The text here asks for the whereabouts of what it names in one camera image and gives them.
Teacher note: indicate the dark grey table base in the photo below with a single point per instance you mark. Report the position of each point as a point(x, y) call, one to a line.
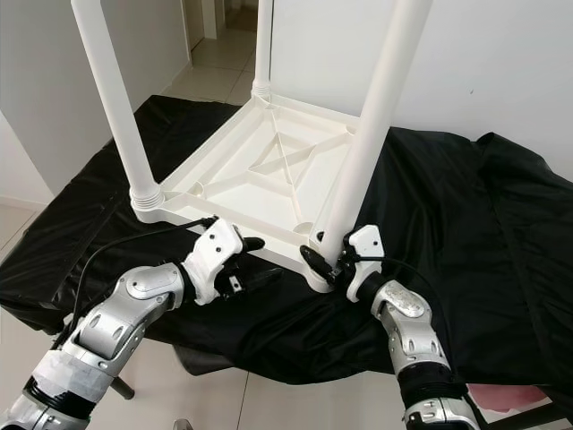
point(202, 360)

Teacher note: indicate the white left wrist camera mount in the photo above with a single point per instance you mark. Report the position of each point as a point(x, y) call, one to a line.
point(215, 258)

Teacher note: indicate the black metal table leg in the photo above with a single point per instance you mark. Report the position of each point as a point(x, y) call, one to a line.
point(123, 387)

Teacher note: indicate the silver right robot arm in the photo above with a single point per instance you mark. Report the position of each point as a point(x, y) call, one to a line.
point(416, 340)

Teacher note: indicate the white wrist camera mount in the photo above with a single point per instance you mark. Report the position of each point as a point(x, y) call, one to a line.
point(365, 256)
point(215, 258)

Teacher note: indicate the black cloth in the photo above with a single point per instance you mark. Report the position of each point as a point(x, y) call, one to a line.
point(492, 269)

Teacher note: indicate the pink stool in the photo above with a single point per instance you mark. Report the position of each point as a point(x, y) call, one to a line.
point(506, 398)

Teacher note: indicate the white plastic table top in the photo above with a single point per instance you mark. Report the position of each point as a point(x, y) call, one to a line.
point(260, 170)

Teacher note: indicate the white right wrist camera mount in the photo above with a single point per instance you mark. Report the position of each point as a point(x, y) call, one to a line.
point(365, 256)

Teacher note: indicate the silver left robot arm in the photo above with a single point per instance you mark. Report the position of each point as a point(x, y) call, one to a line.
point(107, 331)

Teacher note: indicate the grey robot foot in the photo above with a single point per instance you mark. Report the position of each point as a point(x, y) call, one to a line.
point(183, 425)

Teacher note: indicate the black metal bar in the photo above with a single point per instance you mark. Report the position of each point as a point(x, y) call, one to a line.
point(537, 417)

